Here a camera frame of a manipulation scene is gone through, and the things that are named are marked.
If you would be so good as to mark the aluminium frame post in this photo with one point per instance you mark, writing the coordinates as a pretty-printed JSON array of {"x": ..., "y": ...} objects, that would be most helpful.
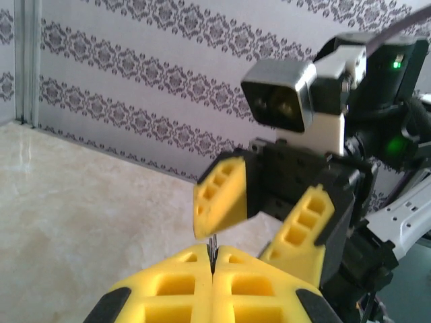
[{"x": 28, "y": 67}]

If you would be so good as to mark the grey carabiner keyring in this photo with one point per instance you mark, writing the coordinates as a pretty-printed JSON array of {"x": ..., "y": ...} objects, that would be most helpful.
[{"x": 213, "y": 249}]

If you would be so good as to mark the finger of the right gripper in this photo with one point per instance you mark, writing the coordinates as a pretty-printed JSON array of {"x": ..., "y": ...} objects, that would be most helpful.
[
  {"x": 303, "y": 249},
  {"x": 225, "y": 202}
]

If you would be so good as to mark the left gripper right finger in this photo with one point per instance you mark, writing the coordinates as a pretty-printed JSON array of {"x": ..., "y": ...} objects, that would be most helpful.
[{"x": 262, "y": 296}]

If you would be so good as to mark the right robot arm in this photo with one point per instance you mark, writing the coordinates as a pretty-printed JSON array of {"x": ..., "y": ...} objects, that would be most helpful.
[{"x": 404, "y": 218}]

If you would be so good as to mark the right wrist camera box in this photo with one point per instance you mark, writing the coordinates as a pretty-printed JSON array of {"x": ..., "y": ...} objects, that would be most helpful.
[{"x": 279, "y": 101}]

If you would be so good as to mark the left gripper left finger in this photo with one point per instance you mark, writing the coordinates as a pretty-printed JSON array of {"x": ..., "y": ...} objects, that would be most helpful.
[{"x": 168, "y": 296}]

